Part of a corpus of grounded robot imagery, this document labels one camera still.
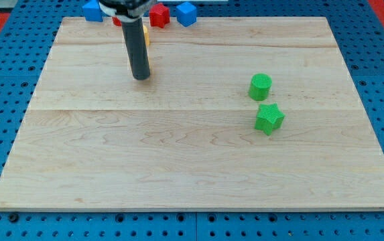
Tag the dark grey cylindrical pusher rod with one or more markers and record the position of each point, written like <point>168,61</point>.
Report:
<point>134,37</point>

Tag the green cylinder block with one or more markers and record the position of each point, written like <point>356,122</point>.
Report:
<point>260,86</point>

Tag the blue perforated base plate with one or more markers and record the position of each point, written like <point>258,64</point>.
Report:
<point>24,45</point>

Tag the small red block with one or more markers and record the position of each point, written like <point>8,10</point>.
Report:
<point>116,21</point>

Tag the blue cube block right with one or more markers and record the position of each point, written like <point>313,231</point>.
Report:
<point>186,14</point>

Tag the blue block left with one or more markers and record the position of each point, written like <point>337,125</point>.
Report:
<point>92,11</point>

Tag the green star block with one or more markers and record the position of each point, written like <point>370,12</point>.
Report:
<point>268,118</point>

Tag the wooden board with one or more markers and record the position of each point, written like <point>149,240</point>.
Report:
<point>94,139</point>

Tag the yellow hexagon block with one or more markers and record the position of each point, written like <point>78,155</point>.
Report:
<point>146,36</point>

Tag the red star block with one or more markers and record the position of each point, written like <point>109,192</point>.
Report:
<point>159,15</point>

